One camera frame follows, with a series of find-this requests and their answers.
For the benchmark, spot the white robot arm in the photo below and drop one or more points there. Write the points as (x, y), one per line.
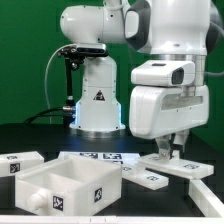
(175, 30)

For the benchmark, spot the black camera on stand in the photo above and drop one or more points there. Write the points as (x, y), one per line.
(74, 56)

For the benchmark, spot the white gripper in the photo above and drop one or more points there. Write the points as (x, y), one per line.
(155, 112)

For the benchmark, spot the white marker sheet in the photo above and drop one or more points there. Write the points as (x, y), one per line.
(113, 157)

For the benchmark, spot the white cabinet door panel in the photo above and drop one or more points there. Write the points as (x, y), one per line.
(177, 167)
(140, 175)

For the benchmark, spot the white cabinet top block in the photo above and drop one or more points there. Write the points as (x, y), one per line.
(15, 162)

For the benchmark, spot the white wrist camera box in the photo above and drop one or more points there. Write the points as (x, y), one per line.
(164, 73)

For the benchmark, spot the white corner guide rail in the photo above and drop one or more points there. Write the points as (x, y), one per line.
(207, 202)

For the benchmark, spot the white cabinet body box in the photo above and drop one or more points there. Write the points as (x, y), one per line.
(74, 186)

